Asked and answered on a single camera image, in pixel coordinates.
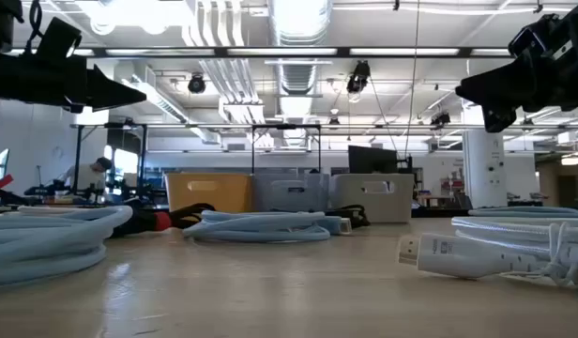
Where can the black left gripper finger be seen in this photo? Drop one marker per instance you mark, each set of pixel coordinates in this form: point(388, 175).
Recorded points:
point(106, 91)

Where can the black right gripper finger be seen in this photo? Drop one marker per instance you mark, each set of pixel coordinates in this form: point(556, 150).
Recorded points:
point(500, 89)
point(499, 121)

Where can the white pillar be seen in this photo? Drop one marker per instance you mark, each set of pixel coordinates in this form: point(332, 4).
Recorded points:
point(483, 164)

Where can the black ceiling spotlight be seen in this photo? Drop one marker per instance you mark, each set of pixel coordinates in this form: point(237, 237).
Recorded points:
point(358, 77)
point(440, 118)
point(196, 84)

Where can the person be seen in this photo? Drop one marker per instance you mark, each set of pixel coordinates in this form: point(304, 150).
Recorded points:
point(89, 176)

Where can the red background object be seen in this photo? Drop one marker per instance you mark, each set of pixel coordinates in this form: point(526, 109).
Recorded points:
point(0, 184)

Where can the black monitor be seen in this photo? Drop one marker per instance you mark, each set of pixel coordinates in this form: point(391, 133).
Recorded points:
point(371, 159)

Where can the white plastic bin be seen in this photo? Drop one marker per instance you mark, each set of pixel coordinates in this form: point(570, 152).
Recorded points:
point(392, 206)

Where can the yellow plastic bin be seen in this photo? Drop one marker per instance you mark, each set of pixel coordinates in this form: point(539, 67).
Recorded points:
point(209, 192)

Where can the overhead light bar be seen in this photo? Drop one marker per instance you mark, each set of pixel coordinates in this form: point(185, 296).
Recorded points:
point(279, 51)

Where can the grey plastic bin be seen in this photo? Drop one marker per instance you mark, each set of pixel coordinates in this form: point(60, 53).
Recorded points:
point(289, 197)

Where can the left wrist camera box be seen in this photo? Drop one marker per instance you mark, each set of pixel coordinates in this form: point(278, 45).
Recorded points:
point(59, 37)

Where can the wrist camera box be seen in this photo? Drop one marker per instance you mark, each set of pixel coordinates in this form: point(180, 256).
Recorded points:
point(533, 37)
point(59, 37)

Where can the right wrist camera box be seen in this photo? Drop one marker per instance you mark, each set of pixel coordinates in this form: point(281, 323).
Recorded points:
point(533, 37)

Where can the black metal rig frame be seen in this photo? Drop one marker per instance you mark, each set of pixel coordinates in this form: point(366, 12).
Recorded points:
point(78, 150)

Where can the black table frame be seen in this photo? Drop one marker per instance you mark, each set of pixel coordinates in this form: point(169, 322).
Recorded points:
point(434, 212)

